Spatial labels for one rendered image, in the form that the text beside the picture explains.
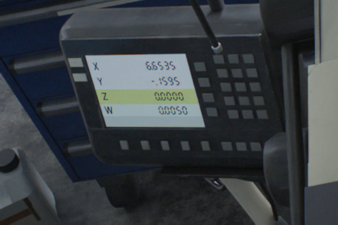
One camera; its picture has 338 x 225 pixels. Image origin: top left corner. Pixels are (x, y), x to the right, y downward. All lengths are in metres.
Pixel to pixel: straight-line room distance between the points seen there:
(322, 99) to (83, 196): 2.70
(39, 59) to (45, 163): 0.68
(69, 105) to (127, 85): 1.21
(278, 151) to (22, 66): 2.00
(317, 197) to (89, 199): 2.75
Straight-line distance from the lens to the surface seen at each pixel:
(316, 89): 1.26
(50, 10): 3.28
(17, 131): 4.16
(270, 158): 1.45
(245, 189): 2.44
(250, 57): 2.17
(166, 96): 2.27
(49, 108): 3.51
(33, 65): 3.41
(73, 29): 2.29
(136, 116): 2.31
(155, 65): 2.25
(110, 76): 2.29
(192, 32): 2.20
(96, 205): 3.89
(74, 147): 3.60
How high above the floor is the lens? 2.76
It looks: 43 degrees down
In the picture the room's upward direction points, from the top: 29 degrees counter-clockwise
